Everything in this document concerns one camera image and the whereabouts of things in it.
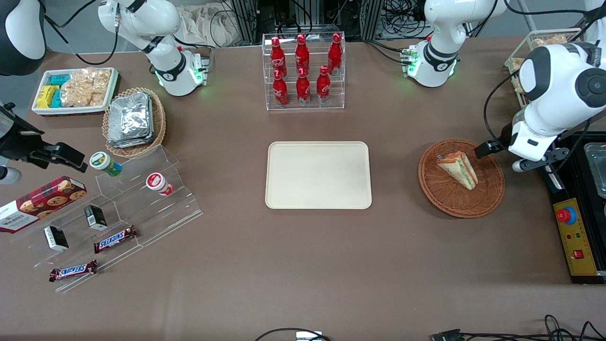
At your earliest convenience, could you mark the brown chocolate bar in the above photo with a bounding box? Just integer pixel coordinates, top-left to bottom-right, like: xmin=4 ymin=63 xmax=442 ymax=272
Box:
xmin=49 ymin=260 xmax=98 ymax=283
xmin=93 ymin=225 xmax=138 ymax=254

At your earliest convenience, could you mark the beige crumpled cloth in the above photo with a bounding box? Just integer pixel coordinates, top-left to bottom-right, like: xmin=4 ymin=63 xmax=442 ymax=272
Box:
xmin=178 ymin=1 xmax=240 ymax=48

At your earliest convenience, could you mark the white wire snack rack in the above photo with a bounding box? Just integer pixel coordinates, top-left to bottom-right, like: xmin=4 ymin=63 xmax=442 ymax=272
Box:
xmin=504 ymin=27 xmax=584 ymax=110

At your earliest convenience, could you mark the triangular sandwich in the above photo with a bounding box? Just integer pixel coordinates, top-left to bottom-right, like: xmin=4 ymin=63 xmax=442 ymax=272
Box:
xmin=436 ymin=151 xmax=479 ymax=191

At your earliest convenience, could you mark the oval wicker basket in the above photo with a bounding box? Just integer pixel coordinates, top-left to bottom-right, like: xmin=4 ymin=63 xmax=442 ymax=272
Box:
xmin=102 ymin=87 xmax=167 ymax=159

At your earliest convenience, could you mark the yellow snack packet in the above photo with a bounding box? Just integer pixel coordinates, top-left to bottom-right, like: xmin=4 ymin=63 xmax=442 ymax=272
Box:
xmin=36 ymin=85 xmax=60 ymax=109

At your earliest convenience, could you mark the red tartan cookie box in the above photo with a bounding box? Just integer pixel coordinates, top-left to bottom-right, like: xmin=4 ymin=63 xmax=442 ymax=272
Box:
xmin=0 ymin=176 xmax=88 ymax=234

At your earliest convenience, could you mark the red lid snack cup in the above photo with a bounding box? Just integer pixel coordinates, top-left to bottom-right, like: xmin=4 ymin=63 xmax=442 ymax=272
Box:
xmin=145 ymin=173 xmax=174 ymax=197

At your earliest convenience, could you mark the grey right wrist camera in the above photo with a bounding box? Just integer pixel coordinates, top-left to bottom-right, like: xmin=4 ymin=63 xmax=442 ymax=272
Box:
xmin=0 ymin=165 xmax=22 ymax=185

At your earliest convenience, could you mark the green lid snack cup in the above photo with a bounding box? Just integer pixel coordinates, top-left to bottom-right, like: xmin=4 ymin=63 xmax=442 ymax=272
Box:
xmin=89 ymin=152 xmax=123 ymax=177

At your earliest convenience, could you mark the white rectangular snack tray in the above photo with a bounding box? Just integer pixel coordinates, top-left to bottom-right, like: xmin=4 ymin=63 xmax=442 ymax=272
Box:
xmin=31 ymin=67 xmax=119 ymax=117

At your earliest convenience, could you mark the clear acrylic stepped display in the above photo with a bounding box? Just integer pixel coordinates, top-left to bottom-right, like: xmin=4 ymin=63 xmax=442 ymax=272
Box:
xmin=10 ymin=144 xmax=204 ymax=293

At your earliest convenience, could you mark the aluminium frame post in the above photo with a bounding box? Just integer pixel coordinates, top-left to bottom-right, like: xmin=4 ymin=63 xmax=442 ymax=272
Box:
xmin=360 ymin=0 xmax=385 ymax=41
xmin=231 ymin=0 xmax=259 ymax=44

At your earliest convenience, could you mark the black looped cable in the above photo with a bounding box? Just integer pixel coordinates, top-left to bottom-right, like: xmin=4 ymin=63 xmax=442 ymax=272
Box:
xmin=254 ymin=327 xmax=332 ymax=341

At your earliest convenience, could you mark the beige rectangular serving tray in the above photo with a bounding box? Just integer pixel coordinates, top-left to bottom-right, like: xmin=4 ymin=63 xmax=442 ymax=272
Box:
xmin=265 ymin=141 xmax=373 ymax=210

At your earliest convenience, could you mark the small black box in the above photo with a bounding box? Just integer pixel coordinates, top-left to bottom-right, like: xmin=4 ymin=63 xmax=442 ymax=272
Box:
xmin=84 ymin=205 xmax=108 ymax=231
xmin=44 ymin=226 xmax=70 ymax=252

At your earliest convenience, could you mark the black appliance housing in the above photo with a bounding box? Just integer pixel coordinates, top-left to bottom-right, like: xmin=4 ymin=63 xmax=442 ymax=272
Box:
xmin=540 ymin=129 xmax=606 ymax=285

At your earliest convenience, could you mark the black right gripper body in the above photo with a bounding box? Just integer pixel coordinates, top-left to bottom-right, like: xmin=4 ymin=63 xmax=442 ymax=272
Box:
xmin=0 ymin=102 xmax=48 ymax=162

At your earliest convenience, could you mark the red cola bottle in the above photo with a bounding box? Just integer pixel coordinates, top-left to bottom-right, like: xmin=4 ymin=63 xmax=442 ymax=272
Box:
xmin=273 ymin=70 xmax=289 ymax=107
xmin=316 ymin=65 xmax=331 ymax=104
xmin=294 ymin=34 xmax=310 ymax=74
xmin=270 ymin=37 xmax=286 ymax=76
xmin=328 ymin=33 xmax=343 ymax=74
xmin=296 ymin=68 xmax=312 ymax=106

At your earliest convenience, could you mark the yellow control panel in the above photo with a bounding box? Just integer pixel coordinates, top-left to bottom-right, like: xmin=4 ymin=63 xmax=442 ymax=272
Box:
xmin=553 ymin=197 xmax=598 ymax=277

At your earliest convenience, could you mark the clear bag of rice crackers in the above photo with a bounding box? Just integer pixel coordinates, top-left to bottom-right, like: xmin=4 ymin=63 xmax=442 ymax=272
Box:
xmin=60 ymin=67 xmax=112 ymax=108

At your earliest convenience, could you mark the stack of silver foil packs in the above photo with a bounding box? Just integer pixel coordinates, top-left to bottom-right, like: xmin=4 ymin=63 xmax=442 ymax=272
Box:
xmin=107 ymin=92 xmax=155 ymax=149

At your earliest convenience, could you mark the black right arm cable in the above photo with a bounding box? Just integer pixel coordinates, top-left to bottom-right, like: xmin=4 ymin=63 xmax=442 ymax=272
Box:
xmin=44 ymin=0 xmax=120 ymax=66

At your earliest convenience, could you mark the round brown wicker basket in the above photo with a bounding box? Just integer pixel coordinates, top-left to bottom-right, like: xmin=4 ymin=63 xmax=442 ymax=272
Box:
xmin=418 ymin=138 xmax=505 ymax=219

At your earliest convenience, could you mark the clear acrylic bottle rack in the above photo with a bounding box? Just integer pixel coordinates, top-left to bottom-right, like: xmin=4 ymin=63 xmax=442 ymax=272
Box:
xmin=262 ymin=31 xmax=346 ymax=111

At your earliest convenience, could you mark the black cable with connector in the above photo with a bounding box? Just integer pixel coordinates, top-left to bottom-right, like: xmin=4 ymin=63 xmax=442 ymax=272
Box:
xmin=431 ymin=314 xmax=606 ymax=341

